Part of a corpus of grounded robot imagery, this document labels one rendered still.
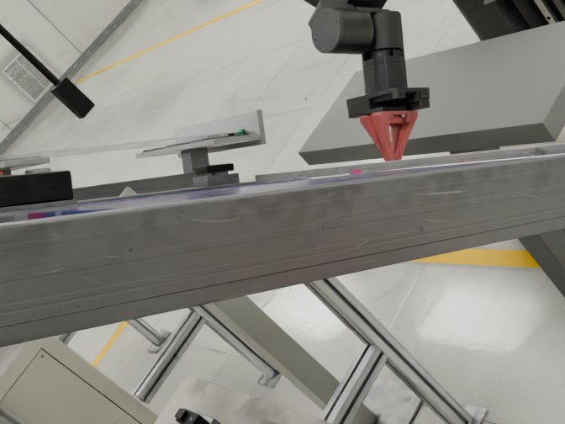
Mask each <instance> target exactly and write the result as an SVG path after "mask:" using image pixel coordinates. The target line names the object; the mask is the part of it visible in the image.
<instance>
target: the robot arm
mask: <svg viewBox="0 0 565 424"><path fill-rule="evenodd" d="M304 1H305V2H306V3H308V4H310V5H312V6H313V7H315V8H316V9H315V11H314V12H313V14H312V16H311V18H310V20H309V21H308V25H309V27H310V28H311V36H312V41H313V43H314V47H315V48H316V49H317V50H318V51H319V52H321V53H326V54H350V55H360V54H362V69H363V77H364V86H365V95H363V96H360V97H356V98H350V99H347V100H346V107H347V109H348V118H360V122H361V124H362V125H363V127H364V128H365V130H366V131H367V133H368V134H369V135H370V137H371V138H372V140H373V141H374V143H375V144H376V146H377V147H378V149H379V151H380V153H381V155H382V156H383V159H384V161H395V160H401V159H402V156H403V154H404V148H405V146H406V143H407V141H408V138H409V136H410V133H411V131H412V129H413V127H414V125H415V121H416V120H417V118H418V111H415V110H419V109H426V108H429V107H430V88H429V87H408V83H407V74H406V65H405V56H404V39H403V30H402V21H401V13H400V12H399V11H390V10H389V9H383V6H384V5H385V3H386V2H387V1H388V0H304ZM388 125H389V126H390V127H391V133H392V145H391V140H390V134H389V127H388Z"/></svg>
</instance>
